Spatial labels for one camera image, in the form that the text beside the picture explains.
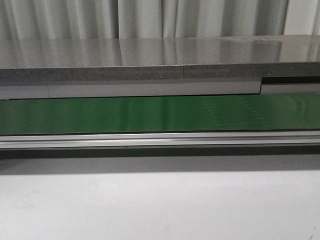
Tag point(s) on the grey stone counter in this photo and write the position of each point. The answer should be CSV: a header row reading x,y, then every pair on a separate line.
x,y
66,68

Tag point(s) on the white pleated curtain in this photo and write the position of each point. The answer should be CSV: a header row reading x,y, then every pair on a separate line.
x,y
125,19

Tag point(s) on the aluminium conveyor frame rail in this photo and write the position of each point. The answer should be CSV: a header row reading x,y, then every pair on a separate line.
x,y
123,140

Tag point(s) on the green conveyor belt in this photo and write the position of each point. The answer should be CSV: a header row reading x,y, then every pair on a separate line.
x,y
251,112

